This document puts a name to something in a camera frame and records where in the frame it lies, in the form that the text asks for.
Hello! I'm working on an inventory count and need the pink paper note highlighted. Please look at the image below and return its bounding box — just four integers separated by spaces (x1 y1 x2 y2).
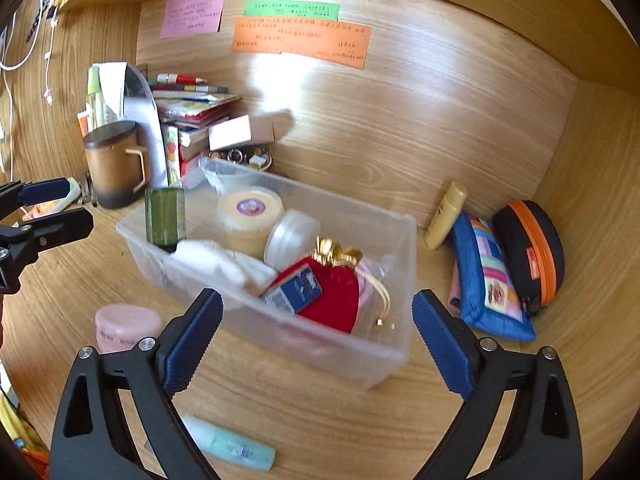
160 0 226 39

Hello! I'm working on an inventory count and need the yellow tube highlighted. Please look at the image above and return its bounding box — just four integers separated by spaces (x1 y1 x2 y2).
424 181 468 251

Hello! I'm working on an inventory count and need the fruit printed box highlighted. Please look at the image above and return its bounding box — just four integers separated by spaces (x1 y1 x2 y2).
161 125 182 186

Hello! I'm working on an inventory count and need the clear plastic storage box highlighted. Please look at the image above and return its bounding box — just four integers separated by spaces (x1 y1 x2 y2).
116 157 418 391

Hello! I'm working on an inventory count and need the white velvet drawstring pouch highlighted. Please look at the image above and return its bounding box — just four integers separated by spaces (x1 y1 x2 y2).
170 239 278 297

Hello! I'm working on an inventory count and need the brown mug with lid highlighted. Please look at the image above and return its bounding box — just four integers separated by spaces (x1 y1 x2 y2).
82 121 152 209

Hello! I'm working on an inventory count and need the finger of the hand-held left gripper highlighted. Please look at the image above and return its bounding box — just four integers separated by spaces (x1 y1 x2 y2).
0 208 94 262
0 177 72 221

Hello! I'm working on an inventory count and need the teal tube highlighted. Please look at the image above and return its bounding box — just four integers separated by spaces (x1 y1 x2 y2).
180 415 277 471

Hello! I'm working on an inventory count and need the green white packet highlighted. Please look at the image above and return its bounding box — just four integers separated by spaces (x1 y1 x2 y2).
86 65 103 131

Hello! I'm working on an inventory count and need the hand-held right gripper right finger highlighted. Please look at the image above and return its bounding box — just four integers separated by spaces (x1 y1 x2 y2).
411 289 585 480

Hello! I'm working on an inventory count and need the white tube green orange label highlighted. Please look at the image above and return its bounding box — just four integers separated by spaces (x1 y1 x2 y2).
35 178 82 213

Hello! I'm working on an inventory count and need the white bowl of marbles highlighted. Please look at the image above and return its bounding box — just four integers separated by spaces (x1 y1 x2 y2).
205 144 273 173

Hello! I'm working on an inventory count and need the orange paper note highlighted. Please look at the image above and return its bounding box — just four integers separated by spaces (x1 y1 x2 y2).
230 16 373 68

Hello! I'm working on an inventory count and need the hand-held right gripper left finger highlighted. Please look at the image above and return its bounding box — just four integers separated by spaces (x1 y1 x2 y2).
49 287 224 480

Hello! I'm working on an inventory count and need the pink flat pouch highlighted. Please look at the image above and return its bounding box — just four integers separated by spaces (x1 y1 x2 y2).
447 262 463 317

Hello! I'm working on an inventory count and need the yellow cloth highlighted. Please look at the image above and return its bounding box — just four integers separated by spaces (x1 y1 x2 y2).
0 390 48 466

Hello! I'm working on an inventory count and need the black orange zip case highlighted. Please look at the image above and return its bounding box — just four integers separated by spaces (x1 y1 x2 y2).
492 200 566 316

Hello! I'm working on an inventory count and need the white cable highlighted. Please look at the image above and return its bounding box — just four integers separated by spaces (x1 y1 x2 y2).
42 15 56 106
0 0 51 73

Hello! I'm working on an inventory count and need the red pouch with gold ribbon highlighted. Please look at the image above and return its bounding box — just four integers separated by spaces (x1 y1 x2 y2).
272 237 396 336

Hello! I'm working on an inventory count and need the green paper note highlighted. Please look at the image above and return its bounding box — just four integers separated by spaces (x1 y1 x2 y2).
244 1 342 17

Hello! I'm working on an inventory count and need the clear round plastic container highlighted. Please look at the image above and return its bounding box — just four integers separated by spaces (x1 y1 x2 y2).
263 210 322 271

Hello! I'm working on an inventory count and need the pink round lid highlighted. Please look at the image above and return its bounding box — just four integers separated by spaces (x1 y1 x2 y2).
95 304 163 353

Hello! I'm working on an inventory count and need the yellow jar with lid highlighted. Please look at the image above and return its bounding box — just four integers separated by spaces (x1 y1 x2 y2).
216 186 286 261

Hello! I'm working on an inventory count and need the red white pen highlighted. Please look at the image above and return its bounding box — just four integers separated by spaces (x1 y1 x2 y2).
156 73 207 86

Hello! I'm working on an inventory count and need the blue patchwork pouch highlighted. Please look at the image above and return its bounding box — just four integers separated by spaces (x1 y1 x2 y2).
452 211 537 343

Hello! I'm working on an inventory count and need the small blue box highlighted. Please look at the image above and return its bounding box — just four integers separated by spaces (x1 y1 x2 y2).
262 263 322 315

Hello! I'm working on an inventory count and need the dark green bottle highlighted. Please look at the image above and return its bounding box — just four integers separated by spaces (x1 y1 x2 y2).
145 186 187 253

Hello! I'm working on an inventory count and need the stack of books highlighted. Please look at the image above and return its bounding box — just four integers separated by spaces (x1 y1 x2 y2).
152 91 243 133

